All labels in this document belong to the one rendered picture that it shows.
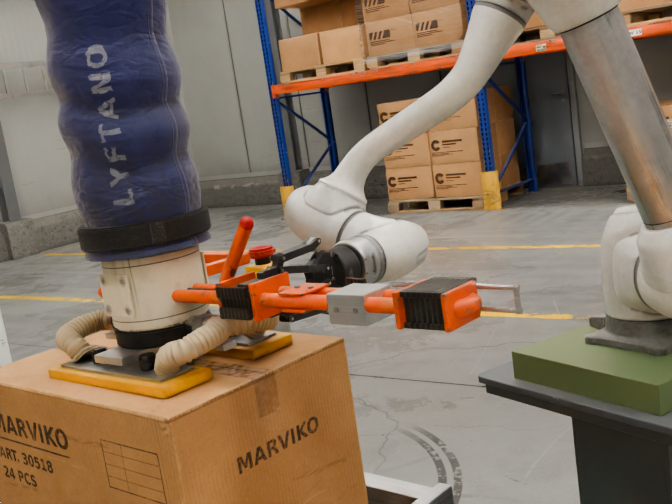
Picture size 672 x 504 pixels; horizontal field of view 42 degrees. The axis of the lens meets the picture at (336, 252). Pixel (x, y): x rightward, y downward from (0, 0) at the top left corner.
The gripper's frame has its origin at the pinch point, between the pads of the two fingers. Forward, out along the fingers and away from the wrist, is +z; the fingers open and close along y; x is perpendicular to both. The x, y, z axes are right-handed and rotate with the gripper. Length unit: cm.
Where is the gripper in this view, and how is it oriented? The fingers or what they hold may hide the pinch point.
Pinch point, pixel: (261, 295)
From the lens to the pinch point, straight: 136.0
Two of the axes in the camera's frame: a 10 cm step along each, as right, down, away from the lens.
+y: 1.3, 9.8, 1.7
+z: -6.5, 2.1, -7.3
